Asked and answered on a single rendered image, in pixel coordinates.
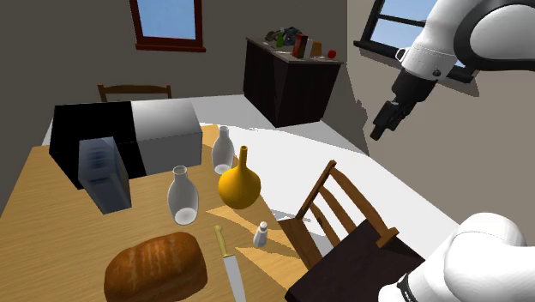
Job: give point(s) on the black and silver microwave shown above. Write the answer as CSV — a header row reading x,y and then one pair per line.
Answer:
x,y
125,142

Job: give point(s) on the red-framed window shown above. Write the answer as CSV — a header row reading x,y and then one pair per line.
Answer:
x,y
169,23

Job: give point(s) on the black-framed window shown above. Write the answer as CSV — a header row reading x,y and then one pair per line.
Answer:
x,y
397,29

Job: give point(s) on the small white salt shaker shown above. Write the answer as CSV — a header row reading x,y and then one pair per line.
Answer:
x,y
260,234

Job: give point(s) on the dark wooden cabinet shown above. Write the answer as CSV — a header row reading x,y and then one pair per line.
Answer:
x,y
288,88

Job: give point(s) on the wooden slat-back chair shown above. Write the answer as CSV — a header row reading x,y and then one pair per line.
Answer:
x,y
330,209

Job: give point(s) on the brown bread loaf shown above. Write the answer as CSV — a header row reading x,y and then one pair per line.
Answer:
x,y
156,269

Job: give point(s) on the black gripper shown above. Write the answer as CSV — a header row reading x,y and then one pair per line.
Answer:
x,y
407,90

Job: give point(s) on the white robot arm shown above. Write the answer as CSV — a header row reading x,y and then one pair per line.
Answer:
x,y
489,37

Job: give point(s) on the white glass bottle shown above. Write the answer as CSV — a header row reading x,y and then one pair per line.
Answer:
x,y
223,152
183,198

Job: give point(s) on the yellow long-necked vase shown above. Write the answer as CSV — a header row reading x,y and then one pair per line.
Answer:
x,y
239,184

